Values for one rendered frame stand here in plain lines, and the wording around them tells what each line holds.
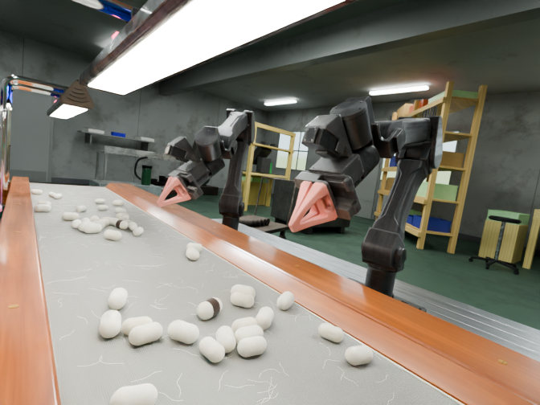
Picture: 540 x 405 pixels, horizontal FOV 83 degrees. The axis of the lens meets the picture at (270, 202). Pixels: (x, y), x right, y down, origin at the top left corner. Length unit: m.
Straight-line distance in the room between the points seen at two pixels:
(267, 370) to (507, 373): 0.24
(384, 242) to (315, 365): 0.40
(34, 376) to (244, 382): 0.16
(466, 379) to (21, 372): 0.38
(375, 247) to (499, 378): 0.37
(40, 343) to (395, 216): 0.64
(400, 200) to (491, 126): 6.94
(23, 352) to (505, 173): 7.41
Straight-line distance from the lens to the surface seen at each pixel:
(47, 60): 8.70
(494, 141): 7.58
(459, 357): 0.41
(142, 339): 0.36
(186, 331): 0.35
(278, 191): 5.23
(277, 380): 0.33
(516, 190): 7.42
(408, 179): 0.77
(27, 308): 0.40
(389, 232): 0.71
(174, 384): 0.32
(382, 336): 0.42
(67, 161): 8.60
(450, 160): 5.56
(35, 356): 0.33
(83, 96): 1.05
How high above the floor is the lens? 0.93
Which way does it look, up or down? 6 degrees down
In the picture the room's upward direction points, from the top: 7 degrees clockwise
